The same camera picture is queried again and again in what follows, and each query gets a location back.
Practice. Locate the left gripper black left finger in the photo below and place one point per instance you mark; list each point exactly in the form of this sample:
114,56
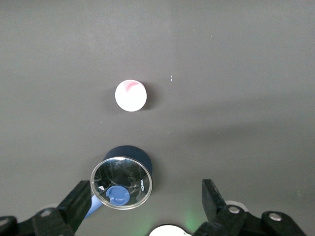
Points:
61,218

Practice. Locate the pink plastic cup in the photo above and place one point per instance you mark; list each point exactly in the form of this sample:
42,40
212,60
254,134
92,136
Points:
130,97

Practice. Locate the glass lid with blue knob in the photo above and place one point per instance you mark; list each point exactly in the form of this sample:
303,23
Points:
120,182

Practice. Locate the dark blue saucepan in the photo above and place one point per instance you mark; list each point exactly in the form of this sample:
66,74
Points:
130,152

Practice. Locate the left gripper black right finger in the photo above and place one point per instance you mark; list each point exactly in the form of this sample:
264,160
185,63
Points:
216,216

